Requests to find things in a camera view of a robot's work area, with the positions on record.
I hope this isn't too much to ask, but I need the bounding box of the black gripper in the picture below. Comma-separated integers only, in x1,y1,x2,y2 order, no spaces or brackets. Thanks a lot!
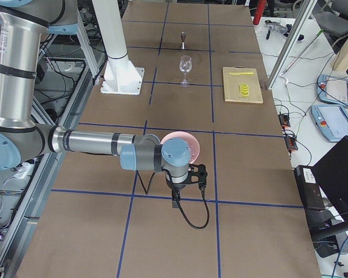
165,175,189,209

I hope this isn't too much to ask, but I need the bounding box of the steel jigger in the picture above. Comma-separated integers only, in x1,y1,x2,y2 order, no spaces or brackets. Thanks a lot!
180,31,187,50

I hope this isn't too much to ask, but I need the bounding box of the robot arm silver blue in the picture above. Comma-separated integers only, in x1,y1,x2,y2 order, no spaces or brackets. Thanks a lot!
0,1,191,207

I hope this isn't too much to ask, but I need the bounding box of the clear wine glass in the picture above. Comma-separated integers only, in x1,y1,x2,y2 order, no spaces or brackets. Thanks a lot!
179,56,192,87

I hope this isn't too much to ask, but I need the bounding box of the pink bowl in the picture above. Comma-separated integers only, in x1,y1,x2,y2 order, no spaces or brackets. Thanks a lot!
161,131,200,164

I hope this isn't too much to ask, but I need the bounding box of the bamboo cutting board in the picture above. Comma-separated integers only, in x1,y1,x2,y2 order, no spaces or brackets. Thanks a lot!
222,67,263,104

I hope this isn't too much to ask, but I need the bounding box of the yellow plastic knife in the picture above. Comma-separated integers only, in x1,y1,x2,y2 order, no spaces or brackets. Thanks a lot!
229,71,254,76

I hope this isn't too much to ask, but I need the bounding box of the black device box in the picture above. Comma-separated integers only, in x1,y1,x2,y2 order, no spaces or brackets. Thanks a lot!
293,165,328,211

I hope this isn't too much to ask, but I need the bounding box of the black monitor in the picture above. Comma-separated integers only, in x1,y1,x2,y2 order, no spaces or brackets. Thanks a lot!
311,136,348,221

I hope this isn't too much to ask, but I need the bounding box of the near teach pendant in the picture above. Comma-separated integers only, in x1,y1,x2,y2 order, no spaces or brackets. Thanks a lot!
311,104,348,142

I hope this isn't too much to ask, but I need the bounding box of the teach pendant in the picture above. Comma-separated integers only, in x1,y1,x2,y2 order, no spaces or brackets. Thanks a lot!
311,104,348,142
317,74,348,107

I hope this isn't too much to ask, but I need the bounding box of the far teach pendant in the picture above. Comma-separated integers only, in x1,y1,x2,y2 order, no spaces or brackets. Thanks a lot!
317,74,348,107

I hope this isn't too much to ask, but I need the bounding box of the red fire extinguisher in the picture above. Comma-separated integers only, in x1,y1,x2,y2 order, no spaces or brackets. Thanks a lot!
253,0,266,25

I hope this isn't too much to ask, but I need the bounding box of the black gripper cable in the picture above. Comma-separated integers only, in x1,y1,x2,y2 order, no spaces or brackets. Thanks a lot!
136,170,210,230

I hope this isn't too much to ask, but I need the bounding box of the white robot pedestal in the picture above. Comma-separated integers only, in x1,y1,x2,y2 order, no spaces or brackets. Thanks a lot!
92,0,144,96

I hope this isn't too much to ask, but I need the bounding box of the aluminium frame post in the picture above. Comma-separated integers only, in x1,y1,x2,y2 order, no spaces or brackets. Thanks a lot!
267,0,317,90

